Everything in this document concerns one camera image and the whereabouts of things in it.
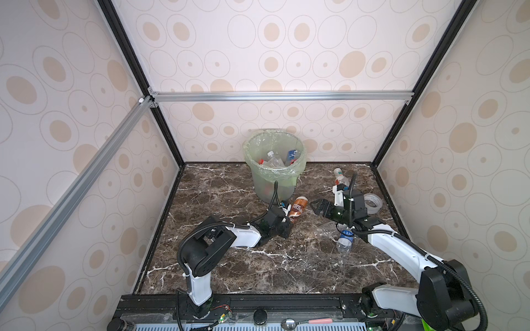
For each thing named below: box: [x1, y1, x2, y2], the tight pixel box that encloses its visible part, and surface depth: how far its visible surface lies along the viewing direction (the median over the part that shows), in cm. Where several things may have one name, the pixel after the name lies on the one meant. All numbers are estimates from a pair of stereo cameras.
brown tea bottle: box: [288, 195, 309, 224], surface depth 94 cm
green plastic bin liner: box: [243, 129, 307, 187], surface depth 96 cm
